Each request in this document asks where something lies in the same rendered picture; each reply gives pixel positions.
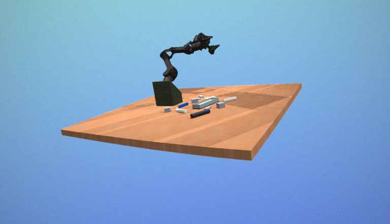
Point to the computer keyboard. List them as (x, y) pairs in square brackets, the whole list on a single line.
[(205, 103)]

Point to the black cylinder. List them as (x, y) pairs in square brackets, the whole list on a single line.
[(200, 113)]

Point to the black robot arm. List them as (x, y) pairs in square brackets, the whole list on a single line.
[(171, 72)]

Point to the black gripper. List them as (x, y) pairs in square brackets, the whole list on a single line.
[(203, 44)]

